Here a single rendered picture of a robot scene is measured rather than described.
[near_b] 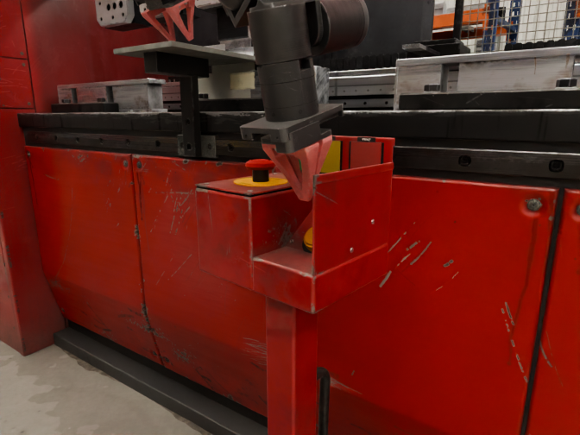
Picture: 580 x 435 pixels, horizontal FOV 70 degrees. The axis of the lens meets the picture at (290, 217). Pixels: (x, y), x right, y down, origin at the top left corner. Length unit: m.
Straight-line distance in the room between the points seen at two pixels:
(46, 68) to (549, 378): 1.69
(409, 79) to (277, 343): 0.54
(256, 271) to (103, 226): 0.93
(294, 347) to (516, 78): 0.56
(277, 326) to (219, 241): 0.14
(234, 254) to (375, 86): 0.76
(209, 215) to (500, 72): 0.55
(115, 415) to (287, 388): 0.92
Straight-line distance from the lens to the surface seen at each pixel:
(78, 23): 1.87
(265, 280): 0.49
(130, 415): 1.45
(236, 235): 0.50
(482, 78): 0.83
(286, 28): 0.42
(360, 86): 1.18
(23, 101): 1.73
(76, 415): 1.51
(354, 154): 0.56
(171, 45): 0.86
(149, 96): 1.33
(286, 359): 0.59
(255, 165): 0.54
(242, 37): 1.10
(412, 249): 0.75
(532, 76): 0.82
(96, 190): 1.37
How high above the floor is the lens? 0.87
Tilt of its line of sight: 14 degrees down
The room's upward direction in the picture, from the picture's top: straight up
